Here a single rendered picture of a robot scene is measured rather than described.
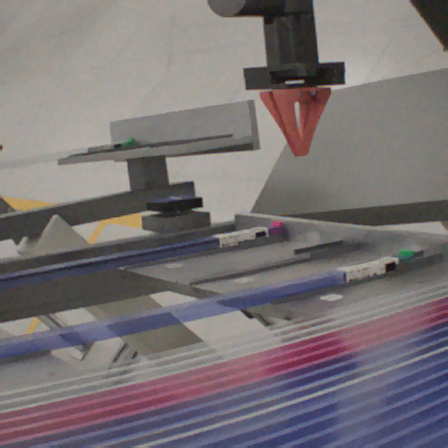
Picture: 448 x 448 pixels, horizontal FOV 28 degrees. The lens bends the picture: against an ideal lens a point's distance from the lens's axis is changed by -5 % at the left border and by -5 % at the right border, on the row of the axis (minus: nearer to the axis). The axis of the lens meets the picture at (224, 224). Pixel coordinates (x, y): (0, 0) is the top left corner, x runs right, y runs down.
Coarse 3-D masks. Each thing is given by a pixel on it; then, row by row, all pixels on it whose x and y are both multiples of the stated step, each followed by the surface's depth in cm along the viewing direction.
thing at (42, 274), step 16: (192, 240) 91; (208, 240) 91; (112, 256) 85; (128, 256) 86; (144, 256) 87; (160, 256) 88; (16, 272) 80; (32, 272) 80; (48, 272) 81; (64, 272) 82; (80, 272) 83; (0, 288) 79
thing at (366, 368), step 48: (432, 288) 63; (240, 336) 55; (288, 336) 54; (336, 336) 53; (384, 336) 52; (432, 336) 51; (48, 384) 47; (96, 384) 47; (144, 384) 46; (192, 384) 46; (240, 384) 46; (288, 384) 45; (336, 384) 44; (384, 384) 43; (432, 384) 42; (0, 432) 40; (48, 432) 40; (96, 432) 39; (144, 432) 39; (192, 432) 39; (240, 432) 39; (288, 432) 38; (336, 432) 38; (384, 432) 37; (432, 432) 36
